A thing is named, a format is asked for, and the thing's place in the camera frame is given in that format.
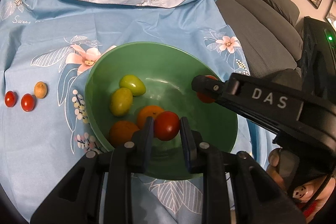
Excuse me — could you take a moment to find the orange mandarin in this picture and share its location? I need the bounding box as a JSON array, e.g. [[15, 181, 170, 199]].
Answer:
[[108, 121, 139, 148], [136, 105, 165, 129]]

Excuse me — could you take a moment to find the red cherry tomato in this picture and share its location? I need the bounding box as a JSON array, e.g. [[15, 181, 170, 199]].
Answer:
[[154, 111, 180, 141], [197, 75, 217, 103], [21, 93, 35, 112], [4, 90, 17, 108]]

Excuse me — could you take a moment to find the person's right hand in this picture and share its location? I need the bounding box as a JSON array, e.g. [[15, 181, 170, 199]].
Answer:
[[266, 148, 335, 223]]

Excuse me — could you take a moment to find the yellow-green oval fruit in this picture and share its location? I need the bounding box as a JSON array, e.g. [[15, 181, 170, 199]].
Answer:
[[109, 88, 133, 117]]

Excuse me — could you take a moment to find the green oval fruit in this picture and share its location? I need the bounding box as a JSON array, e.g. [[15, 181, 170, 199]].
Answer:
[[119, 75, 146, 97]]

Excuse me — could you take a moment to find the green plastic bowl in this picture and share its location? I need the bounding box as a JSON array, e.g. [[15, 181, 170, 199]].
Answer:
[[84, 41, 239, 181]]

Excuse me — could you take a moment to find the grey sofa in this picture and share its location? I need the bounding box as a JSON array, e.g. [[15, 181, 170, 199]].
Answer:
[[217, 0, 303, 90]]

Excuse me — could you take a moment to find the blue floral cloth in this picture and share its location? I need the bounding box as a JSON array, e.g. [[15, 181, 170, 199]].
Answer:
[[0, 0, 266, 224]]

